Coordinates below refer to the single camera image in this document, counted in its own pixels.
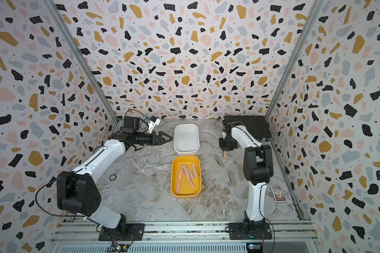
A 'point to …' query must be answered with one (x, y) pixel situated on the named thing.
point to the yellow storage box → (185, 190)
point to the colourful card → (278, 193)
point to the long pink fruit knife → (179, 177)
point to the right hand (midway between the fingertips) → (224, 148)
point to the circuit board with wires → (121, 247)
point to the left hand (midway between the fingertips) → (168, 139)
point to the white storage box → (187, 139)
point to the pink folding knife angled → (194, 169)
